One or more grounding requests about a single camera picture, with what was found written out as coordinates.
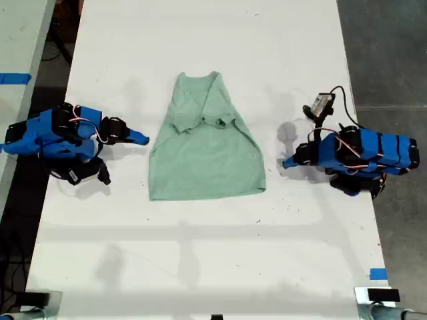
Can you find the blue-taped moving gripper jaw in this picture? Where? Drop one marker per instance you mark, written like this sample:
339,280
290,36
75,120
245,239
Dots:
293,163
136,140

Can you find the blue-taped fixed gripper jaw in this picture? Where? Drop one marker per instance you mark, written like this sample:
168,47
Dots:
293,156
138,135

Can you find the pale green T-shirt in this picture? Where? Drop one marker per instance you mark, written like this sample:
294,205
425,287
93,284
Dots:
207,160

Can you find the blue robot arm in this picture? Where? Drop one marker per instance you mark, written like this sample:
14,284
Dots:
50,136
370,151

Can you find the long blue tape strip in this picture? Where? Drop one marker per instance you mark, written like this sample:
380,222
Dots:
15,78

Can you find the white side table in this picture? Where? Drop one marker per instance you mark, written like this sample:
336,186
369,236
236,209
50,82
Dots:
16,66

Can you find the short blue tape strip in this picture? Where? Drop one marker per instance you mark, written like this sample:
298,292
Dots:
378,274

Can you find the small black box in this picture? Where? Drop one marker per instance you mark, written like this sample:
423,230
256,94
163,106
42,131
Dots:
383,295
36,299

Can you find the grey metal pipe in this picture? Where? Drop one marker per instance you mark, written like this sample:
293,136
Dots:
397,314

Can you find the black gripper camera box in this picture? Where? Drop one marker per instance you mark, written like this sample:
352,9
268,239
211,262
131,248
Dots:
81,173
320,104

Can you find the white metal bracket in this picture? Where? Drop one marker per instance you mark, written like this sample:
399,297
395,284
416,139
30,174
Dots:
361,301

